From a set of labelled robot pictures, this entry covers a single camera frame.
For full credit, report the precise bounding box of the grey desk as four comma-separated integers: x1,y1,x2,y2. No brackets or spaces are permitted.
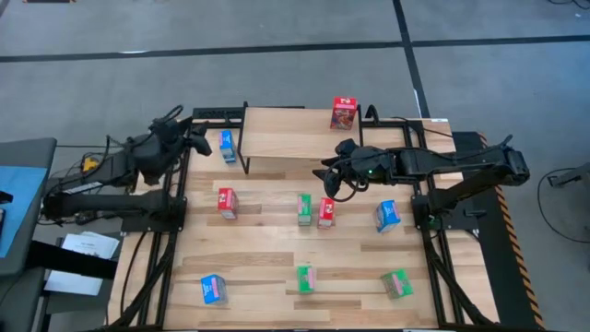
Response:
0,136,57,278

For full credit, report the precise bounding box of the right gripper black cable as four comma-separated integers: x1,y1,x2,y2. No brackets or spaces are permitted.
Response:
322,163,368,204

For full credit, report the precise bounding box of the black panel with hazard stripe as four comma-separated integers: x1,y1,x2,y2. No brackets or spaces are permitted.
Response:
451,131,545,331

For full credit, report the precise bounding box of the wooden shelf with black frame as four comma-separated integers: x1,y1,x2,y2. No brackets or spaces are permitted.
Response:
237,101,368,175

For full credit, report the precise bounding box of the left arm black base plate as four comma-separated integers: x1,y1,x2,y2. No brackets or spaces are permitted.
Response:
120,196,188,233

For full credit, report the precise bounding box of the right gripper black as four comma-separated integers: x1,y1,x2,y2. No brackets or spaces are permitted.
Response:
312,147,397,197

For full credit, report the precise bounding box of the black floor cable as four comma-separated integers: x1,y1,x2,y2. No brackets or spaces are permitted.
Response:
537,168,590,244

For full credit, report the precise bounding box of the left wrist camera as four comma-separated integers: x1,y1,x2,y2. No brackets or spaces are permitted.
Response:
149,117,185,139

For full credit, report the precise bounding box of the blue Rice Krispies cereal box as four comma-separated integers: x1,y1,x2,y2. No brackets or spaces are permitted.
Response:
373,198,402,234
218,129,238,165
200,273,229,306

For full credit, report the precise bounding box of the grey stand leg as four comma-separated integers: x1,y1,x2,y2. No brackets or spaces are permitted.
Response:
547,160,590,188

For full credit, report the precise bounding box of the green Apple Jacks cereal box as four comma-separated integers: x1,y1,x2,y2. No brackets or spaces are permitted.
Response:
296,193,313,227
380,268,415,301
296,264,318,295

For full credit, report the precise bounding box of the white paper sheet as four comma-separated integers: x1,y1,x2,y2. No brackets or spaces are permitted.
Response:
43,269,103,297
61,231,120,260

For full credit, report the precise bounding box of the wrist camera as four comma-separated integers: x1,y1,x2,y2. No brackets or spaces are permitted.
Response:
149,117,185,139
335,138,359,158

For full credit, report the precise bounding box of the black power strip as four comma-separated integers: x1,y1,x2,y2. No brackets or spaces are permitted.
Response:
192,106,245,121

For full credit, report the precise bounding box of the blue mat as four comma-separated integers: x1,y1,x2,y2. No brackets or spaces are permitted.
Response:
0,165,49,258

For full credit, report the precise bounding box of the black bar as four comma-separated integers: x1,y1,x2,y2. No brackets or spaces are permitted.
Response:
26,239,120,280

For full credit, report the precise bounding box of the black aluminium table frame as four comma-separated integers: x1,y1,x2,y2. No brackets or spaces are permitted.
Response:
106,117,500,331

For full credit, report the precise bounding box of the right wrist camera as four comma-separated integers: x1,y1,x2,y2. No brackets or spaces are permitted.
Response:
335,138,359,158

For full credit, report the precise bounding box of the red Froot Loops cereal box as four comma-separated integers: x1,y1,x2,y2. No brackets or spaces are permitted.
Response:
316,196,336,231
329,96,359,131
217,186,240,220

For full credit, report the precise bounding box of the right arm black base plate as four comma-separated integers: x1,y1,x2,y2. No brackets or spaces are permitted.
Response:
411,193,480,231

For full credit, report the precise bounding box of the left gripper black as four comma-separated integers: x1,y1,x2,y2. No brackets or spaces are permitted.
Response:
151,117,214,179

